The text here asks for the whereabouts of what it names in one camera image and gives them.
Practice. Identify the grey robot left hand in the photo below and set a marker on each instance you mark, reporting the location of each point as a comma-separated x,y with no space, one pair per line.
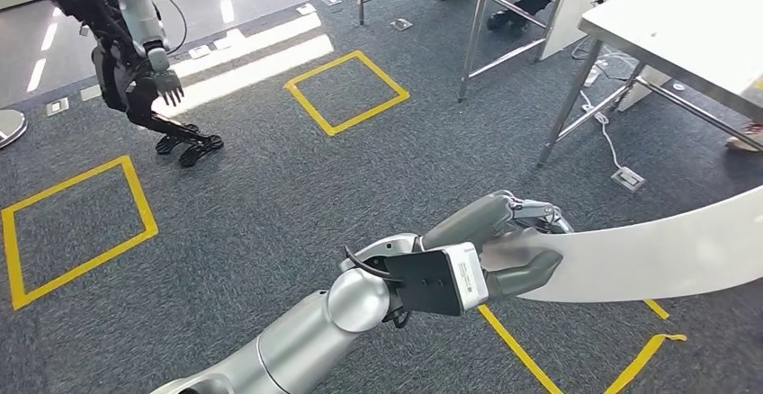
465,221

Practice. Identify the white curved body panel part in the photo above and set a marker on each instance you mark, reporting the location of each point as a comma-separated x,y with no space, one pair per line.
656,260

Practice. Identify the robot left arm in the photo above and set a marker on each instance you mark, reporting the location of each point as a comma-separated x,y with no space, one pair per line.
310,343

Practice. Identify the yellow floor tape square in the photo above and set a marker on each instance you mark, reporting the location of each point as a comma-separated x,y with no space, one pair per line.
322,69
141,200
518,349

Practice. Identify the floor socket plate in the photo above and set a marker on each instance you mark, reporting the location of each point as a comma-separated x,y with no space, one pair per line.
58,107
627,179
200,51
306,8
90,92
401,24
332,0

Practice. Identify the steel table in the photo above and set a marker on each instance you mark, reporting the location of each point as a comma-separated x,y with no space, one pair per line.
475,40

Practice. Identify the white power strip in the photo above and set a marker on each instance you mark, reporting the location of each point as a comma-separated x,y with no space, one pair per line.
591,75

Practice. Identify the person's foot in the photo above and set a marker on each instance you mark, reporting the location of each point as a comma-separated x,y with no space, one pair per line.
745,141
507,19

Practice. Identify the white table side panel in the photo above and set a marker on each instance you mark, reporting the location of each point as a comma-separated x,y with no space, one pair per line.
578,4

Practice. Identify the black humanoid robot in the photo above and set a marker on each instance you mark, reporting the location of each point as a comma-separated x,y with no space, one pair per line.
113,75

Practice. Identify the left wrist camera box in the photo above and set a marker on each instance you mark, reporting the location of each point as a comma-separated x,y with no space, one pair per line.
429,281

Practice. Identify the round steel post base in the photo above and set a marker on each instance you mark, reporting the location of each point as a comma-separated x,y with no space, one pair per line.
9,128

